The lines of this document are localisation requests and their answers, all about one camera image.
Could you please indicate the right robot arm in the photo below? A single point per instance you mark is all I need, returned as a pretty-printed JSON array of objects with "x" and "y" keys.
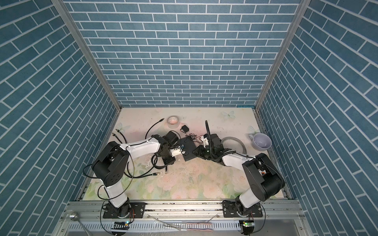
[{"x": 263, "y": 177}]

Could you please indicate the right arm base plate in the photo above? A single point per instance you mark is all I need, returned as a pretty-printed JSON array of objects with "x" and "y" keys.
[{"x": 233, "y": 209}]

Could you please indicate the clear tape roll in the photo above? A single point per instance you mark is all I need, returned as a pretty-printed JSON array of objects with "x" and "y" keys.
[{"x": 173, "y": 122}]

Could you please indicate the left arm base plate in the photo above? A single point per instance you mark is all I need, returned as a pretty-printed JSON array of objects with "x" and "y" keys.
[{"x": 127, "y": 210}]

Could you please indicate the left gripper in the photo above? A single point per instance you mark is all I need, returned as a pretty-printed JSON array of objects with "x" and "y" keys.
[{"x": 170, "y": 162}]

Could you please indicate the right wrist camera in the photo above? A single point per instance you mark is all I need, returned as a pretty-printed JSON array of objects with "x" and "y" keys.
[{"x": 205, "y": 141}]

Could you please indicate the aluminium mounting rail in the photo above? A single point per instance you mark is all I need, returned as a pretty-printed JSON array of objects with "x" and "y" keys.
[{"x": 280, "y": 217}]

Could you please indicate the lavender ceramic mug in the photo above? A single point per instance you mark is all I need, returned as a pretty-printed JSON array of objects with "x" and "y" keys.
[{"x": 260, "y": 141}]

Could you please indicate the black network switch box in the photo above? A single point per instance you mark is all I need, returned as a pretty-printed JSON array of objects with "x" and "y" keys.
[{"x": 188, "y": 147}]

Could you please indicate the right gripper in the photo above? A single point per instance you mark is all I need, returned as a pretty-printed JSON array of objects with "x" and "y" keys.
[{"x": 200, "y": 152}]

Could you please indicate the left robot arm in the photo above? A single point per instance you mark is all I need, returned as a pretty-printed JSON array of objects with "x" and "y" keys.
[{"x": 111, "y": 163}]

